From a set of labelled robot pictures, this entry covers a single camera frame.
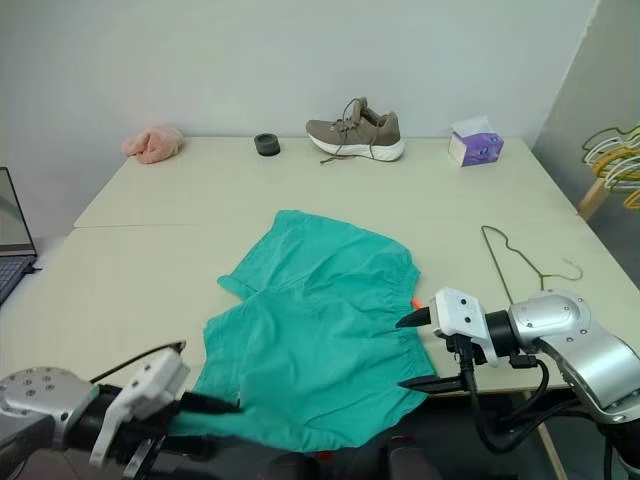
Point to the wooden stand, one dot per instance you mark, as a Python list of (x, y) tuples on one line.
[(592, 197)]

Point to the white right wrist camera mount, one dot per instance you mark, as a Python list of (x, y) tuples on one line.
[(457, 312)]

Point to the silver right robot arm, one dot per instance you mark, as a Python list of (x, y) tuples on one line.
[(575, 335)]

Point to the purple tissue pack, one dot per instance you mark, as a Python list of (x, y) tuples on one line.
[(477, 147)]

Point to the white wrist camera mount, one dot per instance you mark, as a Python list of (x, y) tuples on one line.
[(457, 312), (145, 385)]

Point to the wooden table leg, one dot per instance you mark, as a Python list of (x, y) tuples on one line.
[(547, 440)]

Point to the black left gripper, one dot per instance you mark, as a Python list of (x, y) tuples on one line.
[(150, 430)]

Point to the orange tag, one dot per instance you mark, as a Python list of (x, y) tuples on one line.
[(417, 303)]

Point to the grey laptop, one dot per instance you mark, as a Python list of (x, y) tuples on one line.
[(12, 240)]

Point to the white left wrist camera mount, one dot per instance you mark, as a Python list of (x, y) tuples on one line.
[(145, 385)]

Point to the brown sneaker with white sole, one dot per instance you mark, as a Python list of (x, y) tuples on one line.
[(372, 132)]

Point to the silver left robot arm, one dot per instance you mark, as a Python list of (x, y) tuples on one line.
[(35, 405)]

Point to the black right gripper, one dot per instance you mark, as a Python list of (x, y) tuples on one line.
[(467, 352)]

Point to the pink fluffy cloth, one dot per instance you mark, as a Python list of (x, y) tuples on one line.
[(152, 145)]

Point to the teal green shorts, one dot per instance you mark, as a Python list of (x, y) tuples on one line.
[(320, 340)]

